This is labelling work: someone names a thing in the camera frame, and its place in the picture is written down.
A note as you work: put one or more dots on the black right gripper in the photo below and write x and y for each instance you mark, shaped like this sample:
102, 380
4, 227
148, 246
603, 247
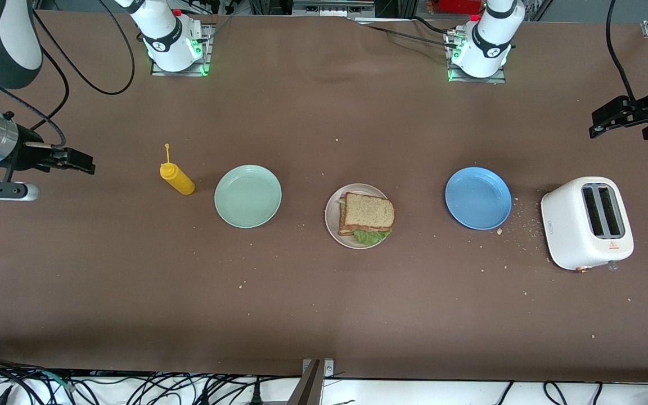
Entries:
28, 152

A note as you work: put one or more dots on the yellow mustard squeeze bottle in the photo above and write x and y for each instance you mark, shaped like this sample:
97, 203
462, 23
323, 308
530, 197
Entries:
180, 181

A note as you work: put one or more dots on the brown bread slice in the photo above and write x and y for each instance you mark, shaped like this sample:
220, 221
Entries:
369, 212
342, 216

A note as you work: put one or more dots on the green lettuce leaf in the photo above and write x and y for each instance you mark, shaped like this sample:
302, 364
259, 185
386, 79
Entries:
370, 236

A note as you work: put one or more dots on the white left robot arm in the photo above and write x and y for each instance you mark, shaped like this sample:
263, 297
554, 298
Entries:
490, 39

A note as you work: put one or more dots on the blue plate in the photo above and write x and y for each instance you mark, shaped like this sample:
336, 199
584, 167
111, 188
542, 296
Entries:
478, 198

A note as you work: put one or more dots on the pale green plate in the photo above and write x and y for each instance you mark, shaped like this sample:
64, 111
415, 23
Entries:
248, 197

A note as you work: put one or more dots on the beige plate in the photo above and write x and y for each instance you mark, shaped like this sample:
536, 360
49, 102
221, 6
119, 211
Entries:
332, 216

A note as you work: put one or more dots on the white toaster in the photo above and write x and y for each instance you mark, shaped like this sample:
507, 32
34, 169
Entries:
566, 225

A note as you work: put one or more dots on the red box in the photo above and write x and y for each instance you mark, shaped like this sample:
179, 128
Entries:
459, 5

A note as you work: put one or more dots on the brown table cover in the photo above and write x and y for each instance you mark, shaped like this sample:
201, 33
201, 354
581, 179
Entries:
324, 315

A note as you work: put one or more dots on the grey metal bar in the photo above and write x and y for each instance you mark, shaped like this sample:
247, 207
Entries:
307, 388

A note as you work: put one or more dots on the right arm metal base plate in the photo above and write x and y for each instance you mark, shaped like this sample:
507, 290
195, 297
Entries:
158, 70

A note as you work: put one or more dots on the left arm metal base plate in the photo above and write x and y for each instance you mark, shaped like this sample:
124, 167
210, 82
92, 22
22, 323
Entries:
498, 80

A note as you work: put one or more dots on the aluminium frame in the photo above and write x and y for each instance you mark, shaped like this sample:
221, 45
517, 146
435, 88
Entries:
329, 8

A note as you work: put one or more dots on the silver bracket plate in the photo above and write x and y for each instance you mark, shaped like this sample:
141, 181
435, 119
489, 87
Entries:
328, 368

